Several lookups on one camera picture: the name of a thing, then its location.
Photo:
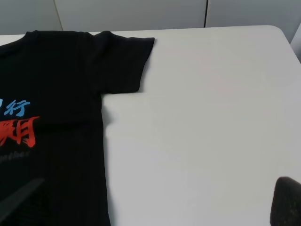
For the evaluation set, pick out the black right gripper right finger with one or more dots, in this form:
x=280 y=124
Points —
x=286 y=203

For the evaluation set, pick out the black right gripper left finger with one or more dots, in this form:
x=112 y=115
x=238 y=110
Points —
x=10 y=203

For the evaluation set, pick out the black printed t-shirt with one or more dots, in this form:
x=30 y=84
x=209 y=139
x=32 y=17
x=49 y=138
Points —
x=51 y=125

